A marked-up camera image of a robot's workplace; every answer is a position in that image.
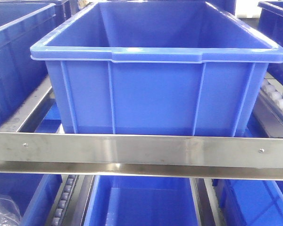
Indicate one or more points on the blue plastic crate left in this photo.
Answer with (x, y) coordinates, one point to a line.
(21, 26)

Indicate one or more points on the blue crate lower right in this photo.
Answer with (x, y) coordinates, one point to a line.
(250, 202)

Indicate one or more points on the white roller track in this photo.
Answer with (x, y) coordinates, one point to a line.
(272, 122)

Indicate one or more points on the stainless steel shelf rail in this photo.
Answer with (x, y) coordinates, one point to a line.
(174, 156)

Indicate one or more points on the blue plastic crate right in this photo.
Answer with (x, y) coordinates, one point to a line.
(271, 25)

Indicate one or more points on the blue plastic crate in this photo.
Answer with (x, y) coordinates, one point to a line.
(156, 68)
(21, 26)
(271, 25)

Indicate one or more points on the blue crate lower shelf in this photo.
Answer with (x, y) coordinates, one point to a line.
(141, 201)

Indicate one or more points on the clear plastic bag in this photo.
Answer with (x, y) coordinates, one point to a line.
(9, 212)

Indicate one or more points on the blue crate lower left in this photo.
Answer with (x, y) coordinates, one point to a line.
(34, 195)

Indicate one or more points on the blue plastic crate middle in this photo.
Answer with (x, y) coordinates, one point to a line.
(156, 68)

